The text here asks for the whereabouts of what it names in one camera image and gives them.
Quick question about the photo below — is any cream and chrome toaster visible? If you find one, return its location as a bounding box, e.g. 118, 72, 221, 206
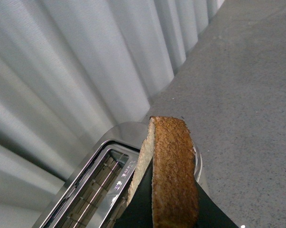
34, 122, 202, 228

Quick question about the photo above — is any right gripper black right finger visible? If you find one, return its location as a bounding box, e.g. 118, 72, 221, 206
196, 183, 238, 228

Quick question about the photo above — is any brown bread slice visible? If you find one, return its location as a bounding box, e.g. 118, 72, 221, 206
127, 116, 199, 228

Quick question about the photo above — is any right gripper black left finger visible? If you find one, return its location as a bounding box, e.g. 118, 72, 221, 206
115, 161, 153, 228

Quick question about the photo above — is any grey curtain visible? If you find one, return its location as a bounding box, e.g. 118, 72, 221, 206
0, 0, 222, 228

